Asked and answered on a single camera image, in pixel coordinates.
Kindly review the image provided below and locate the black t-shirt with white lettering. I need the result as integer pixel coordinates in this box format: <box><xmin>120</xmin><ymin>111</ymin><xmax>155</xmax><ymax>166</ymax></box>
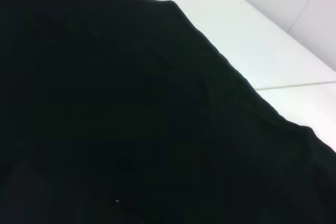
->
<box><xmin>0</xmin><ymin>0</ymin><xmax>336</xmax><ymax>224</ymax></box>

